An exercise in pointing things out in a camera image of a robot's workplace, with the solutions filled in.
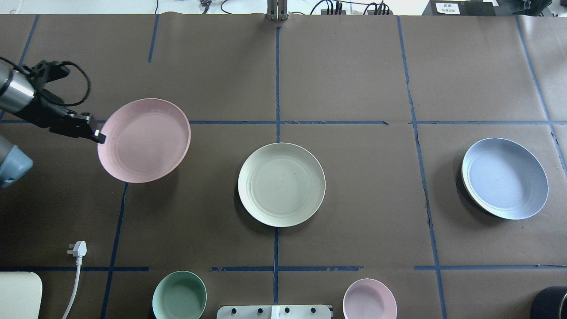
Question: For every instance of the dark blue saucepan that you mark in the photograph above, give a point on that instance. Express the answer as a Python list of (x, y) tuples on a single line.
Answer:
[(550, 303)]

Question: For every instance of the pink bowl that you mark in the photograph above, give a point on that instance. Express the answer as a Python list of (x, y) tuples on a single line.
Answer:
[(369, 299)]

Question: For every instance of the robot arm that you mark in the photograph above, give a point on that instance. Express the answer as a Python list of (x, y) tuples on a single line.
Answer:
[(15, 162)]

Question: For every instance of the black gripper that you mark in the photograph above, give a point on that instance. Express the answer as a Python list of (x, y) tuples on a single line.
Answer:
[(43, 109)]

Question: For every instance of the pink plate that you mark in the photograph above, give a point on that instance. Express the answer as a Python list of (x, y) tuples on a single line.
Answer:
[(145, 140)]

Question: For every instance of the black box with label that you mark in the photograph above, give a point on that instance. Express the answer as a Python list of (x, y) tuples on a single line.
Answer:
[(458, 8)]

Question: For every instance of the cream toaster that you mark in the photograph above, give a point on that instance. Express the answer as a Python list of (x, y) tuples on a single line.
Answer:
[(20, 295)]

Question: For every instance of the green bowl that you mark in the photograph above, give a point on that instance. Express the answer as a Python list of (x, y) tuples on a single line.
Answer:
[(179, 295)]

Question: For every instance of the blue plate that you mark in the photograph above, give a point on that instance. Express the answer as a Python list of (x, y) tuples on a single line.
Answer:
[(505, 179)]

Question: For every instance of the cream plate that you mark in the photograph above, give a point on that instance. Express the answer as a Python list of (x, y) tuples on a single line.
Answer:
[(281, 184)]

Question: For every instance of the aluminium frame post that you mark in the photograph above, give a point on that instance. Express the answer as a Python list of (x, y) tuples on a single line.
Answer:
[(277, 10)]

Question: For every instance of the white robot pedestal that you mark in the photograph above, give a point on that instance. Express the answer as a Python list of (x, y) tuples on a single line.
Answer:
[(310, 311)]

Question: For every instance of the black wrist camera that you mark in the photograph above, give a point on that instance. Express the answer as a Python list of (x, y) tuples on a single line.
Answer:
[(45, 72)]

